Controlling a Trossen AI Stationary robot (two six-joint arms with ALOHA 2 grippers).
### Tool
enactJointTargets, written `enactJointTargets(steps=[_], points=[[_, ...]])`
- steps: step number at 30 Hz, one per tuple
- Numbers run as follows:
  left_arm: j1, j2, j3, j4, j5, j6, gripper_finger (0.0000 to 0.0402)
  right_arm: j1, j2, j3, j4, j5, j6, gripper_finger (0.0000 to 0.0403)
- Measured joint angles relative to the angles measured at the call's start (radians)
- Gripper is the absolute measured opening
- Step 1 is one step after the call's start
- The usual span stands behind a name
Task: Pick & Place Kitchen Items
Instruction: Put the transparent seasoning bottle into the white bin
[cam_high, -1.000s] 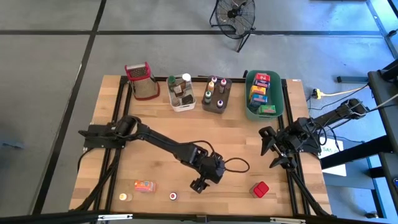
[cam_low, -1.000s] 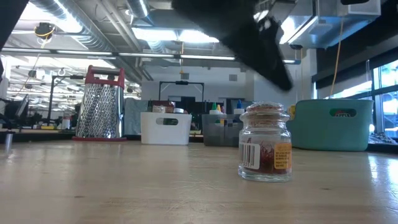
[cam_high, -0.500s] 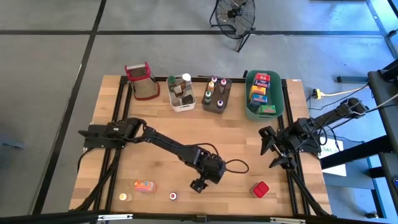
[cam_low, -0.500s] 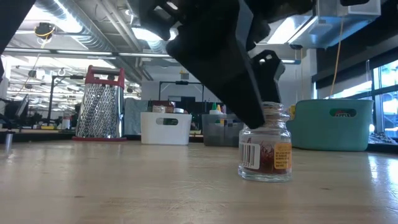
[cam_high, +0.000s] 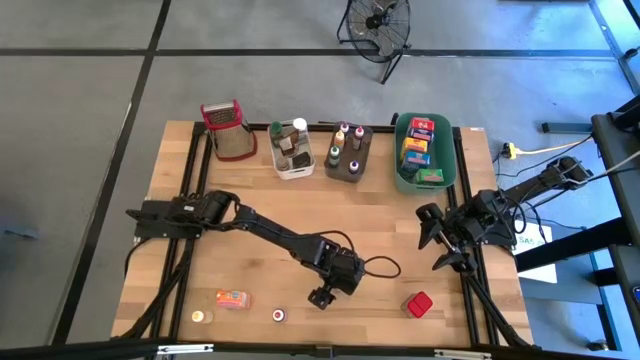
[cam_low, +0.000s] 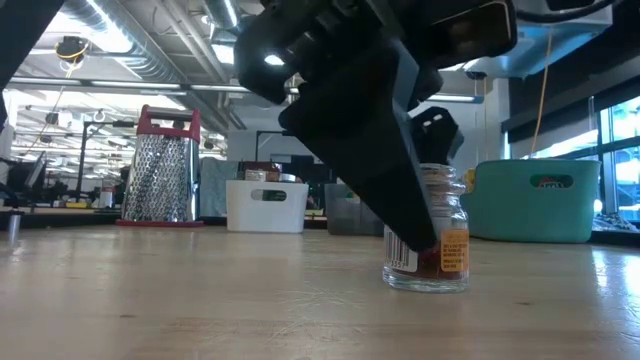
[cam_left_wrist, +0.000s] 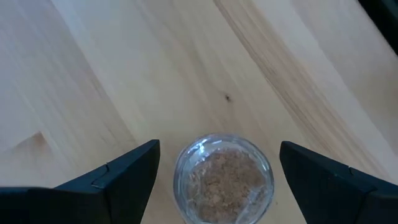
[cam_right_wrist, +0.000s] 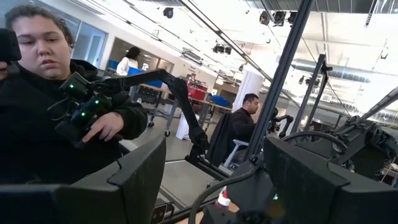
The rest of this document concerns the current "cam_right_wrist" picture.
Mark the person's hand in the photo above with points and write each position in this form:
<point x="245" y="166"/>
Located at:
<point x="104" y="126"/>

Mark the person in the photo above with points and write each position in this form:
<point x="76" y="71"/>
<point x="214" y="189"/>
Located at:
<point x="127" y="63"/>
<point x="245" y="121"/>
<point x="31" y="124"/>

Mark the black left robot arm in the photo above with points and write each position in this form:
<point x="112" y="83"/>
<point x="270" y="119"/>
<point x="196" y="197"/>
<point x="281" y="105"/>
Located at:
<point x="367" y="140"/>

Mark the round silver ventilation duct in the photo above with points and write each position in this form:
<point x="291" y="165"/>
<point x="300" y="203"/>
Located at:
<point x="329" y="70"/>

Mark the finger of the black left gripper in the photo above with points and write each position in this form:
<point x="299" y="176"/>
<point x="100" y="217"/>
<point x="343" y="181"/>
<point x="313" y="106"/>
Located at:
<point x="224" y="216"/>

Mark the wooden background workbench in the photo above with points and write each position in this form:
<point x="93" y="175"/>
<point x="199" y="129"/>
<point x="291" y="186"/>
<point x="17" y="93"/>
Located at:
<point x="214" y="105"/>

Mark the red storage bin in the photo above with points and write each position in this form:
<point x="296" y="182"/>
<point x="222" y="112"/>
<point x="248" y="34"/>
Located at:
<point x="196" y="92"/>

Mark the small black background robot arm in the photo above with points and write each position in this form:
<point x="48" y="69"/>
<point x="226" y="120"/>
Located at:
<point x="280" y="121"/>

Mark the black jacket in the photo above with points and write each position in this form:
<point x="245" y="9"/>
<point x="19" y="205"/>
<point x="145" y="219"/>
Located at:
<point x="219" y="140"/>

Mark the white pillar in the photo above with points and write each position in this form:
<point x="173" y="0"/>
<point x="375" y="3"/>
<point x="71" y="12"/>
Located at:
<point x="248" y="90"/>

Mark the grey office chair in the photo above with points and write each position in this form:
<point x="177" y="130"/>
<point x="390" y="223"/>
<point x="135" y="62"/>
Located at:
<point x="236" y="152"/>

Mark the red food colouring bottle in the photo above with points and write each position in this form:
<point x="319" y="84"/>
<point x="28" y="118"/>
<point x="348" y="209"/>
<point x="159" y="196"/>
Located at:
<point x="223" y="200"/>

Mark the black ceiling camera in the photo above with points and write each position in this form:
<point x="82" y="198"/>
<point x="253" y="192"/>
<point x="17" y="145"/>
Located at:
<point x="168" y="12"/>
<point x="278" y="17"/>
<point x="222" y="48"/>

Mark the blue storage bin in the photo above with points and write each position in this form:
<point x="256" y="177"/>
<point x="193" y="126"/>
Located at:
<point x="220" y="100"/>
<point x="146" y="77"/>

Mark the black handheld device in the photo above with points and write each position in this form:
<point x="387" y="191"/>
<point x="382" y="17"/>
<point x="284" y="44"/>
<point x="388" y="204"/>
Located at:
<point x="7" y="45"/>

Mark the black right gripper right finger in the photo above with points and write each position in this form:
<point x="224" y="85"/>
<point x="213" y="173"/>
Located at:
<point x="326" y="199"/>

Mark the black table edge frame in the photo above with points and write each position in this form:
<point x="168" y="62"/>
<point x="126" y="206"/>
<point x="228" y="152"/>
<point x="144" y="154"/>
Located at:
<point x="205" y="168"/>

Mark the black aluminium frame post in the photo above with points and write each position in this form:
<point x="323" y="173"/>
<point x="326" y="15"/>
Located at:
<point x="280" y="77"/>
<point x="311" y="93"/>

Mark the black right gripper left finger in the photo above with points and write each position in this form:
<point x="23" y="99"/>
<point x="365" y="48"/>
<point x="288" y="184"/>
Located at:
<point x="93" y="202"/>

